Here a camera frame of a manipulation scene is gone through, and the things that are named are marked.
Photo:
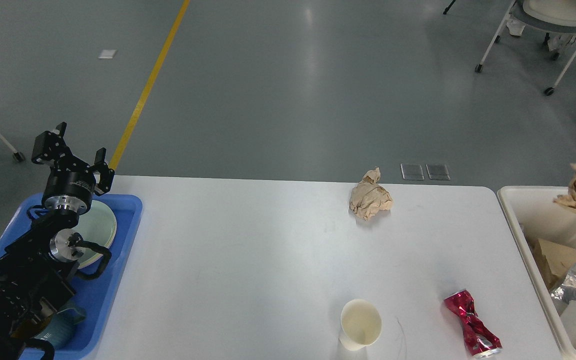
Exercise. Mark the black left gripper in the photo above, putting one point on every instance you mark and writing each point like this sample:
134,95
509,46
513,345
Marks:
67,187

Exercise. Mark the green plate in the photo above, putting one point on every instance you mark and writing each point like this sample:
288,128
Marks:
98,225

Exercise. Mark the brown paper back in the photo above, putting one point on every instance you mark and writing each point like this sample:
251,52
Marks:
368,197

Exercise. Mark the brown paper bag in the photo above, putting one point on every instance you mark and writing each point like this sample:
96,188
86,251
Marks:
553,260

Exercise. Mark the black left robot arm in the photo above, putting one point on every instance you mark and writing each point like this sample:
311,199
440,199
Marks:
37,268

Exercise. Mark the yellow plate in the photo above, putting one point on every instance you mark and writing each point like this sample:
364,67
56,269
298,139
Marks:
89,256

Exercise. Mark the blue plastic tray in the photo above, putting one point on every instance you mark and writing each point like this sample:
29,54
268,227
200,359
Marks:
95,296

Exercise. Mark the teal mug yellow inside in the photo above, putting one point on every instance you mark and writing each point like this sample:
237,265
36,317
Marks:
58,329

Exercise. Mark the floor outlet plate left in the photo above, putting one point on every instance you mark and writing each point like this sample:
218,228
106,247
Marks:
412,172

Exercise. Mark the floor outlet plate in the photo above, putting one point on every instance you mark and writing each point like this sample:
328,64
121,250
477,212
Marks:
438,172
412,172

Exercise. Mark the floor outlet plate right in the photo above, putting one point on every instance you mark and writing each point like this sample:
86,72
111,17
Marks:
438,172

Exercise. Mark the red soda can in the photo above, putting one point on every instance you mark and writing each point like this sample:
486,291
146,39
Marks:
479,341

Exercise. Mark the seated person white shoes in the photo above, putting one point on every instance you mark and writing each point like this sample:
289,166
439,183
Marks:
557,43

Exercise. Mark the white plastic bin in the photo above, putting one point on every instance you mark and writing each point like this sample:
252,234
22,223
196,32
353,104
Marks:
532,214

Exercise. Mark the white rolling chair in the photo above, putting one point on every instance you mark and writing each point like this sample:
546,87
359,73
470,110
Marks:
553,17

